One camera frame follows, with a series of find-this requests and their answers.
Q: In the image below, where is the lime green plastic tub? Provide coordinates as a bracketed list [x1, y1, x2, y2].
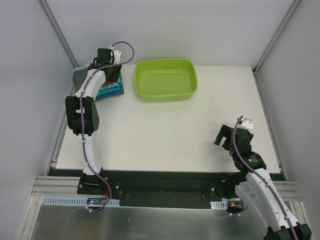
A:
[134, 58, 198, 102]

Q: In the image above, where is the teal folded t-shirt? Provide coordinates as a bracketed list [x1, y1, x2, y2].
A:
[95, 73, 124, 101]

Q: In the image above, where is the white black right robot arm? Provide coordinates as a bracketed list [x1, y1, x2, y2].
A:
[214, 116, 312, 240]

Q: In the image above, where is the light blue printed folded t-shirt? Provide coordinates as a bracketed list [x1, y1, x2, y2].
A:
[73, 66, 113, 87]

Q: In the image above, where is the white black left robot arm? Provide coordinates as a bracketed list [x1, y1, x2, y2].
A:
[65, 46, 122, 176]

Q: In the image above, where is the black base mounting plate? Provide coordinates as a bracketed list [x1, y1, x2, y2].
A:
[48, 169, 245, 209]

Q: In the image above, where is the left aluminium frame post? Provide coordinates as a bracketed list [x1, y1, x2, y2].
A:
[37, 0, 79, 68]

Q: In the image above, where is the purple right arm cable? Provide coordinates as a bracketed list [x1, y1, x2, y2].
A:
[233, 115, 298, 240]

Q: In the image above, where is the aluminium front rail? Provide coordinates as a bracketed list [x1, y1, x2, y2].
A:
[31, 176, 303, 202]

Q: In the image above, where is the right aluminium frame post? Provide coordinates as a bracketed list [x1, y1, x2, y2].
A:
[251, 0, 305, 75]

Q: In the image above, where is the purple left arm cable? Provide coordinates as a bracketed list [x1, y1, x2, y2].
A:
[79, 41, 136, 181]

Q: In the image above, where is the left white slotted cable duct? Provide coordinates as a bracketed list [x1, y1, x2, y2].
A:
[42, 196, 120, 207]

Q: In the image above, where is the right white slotted cable duct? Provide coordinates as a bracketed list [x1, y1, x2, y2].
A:
[210, 200, 228, 211]

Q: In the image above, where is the white slotted cable duct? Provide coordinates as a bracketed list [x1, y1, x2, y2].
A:
[210, 200, 228, 211]
[42, 196, 120, 207]

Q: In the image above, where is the aluminium frame post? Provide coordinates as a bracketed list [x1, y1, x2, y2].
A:
[37, 0, 79, 68]
[251, 0, 305, 75]

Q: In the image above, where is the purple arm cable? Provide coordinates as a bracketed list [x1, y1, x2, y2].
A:
[79, 41, 136, 181]
[233, 115, 298, 240]

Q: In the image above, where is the dark grey t-shirt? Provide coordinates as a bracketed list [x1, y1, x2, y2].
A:
[72, 69, 112, 92]

